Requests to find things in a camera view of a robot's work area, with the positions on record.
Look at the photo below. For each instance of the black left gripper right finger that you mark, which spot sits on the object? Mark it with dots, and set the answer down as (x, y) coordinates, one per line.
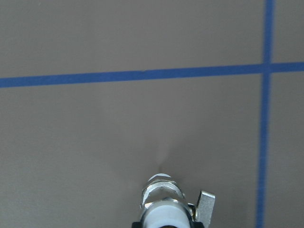
(197, 225)

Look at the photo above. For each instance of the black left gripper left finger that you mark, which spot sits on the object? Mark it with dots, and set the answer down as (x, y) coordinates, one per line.
(137, 224)

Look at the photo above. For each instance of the white PPR valve with handle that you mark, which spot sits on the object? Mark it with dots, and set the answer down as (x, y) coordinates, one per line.
(164, 205)

